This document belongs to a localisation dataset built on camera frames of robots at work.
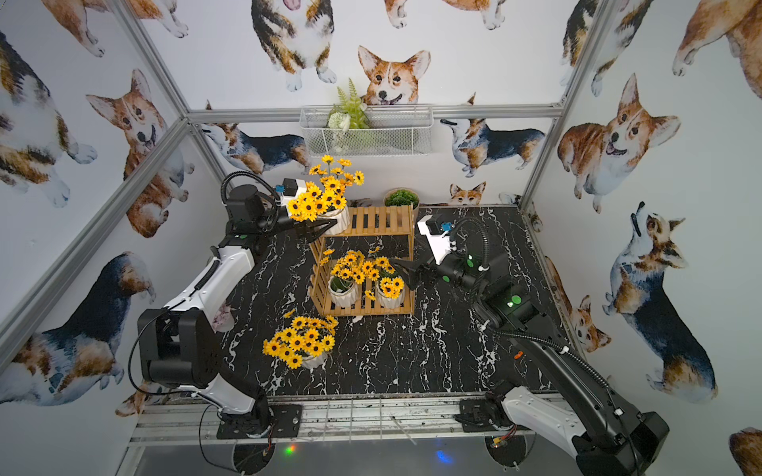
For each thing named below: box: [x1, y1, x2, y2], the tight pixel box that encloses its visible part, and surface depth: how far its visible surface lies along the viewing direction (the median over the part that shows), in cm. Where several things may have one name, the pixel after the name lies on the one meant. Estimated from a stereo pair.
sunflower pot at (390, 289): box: [375, 255, 406, 310], surface depth 85 cm
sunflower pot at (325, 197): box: [287, 154, 366, 236], surface depth 69 cm
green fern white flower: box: [327, 77, 371, 133], surface depth 84 cm
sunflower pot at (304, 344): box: [261, 309, 340, 370], surface depth 73 cm
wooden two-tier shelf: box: [308, 205, 416, 317], surface depth 87 cm
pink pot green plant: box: [382, 187, 421, 216], surface depth 112 cm
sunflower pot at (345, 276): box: [327, 249, 367, 308], surface depth 87 cm
